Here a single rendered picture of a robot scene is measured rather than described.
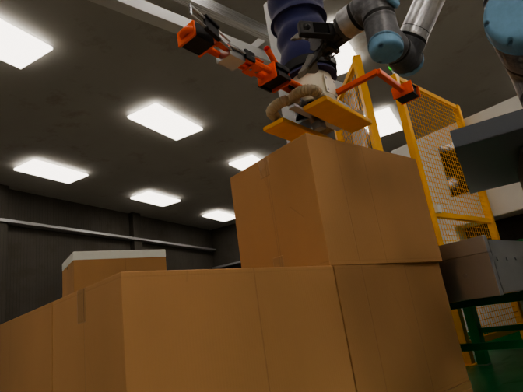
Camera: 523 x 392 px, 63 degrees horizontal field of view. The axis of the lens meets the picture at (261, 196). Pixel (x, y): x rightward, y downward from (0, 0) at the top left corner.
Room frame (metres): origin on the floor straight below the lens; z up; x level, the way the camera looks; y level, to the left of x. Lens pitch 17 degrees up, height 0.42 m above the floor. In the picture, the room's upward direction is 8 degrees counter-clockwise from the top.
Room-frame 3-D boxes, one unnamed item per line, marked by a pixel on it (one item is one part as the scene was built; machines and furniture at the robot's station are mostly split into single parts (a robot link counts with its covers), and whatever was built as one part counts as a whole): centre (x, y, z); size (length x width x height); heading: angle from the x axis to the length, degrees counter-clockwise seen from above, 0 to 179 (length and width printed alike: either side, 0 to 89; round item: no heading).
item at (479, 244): (1.79, -0.52, 0.58); 0.70 x 0.03 x 0.06; 43
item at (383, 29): (1.04, -0.40, 1.13); 0.12 x 0.09 x 0.12; 142
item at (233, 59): (1.18, 0.03, 1.24); 0.07 x 0.07 x 0.04; 51
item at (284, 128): (1.60, -0.19, 1.14); 0.34 x 0.10 x 0.05; 141
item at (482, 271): (1.78, -0.52, 0.47); 0.70 x 0.03 x 0.15; 43
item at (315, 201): (1.53, -0.25, 0.74); 0.60 x 0.40 x 0.40; 131
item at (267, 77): (1.34, -0.10, 1.24); 0.10 x 0.08 x 0.06; 51
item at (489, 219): (3.31, -1.52, 1.05); 1.17 x 0.10 x 2.10; 133
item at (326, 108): (1.48, -0.34, 1.14); 0.34 x 0.10 x 0.05; 141
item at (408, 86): (1.61, -0.65, 1.24); 0.09 x 0.08 x 0.05; 51
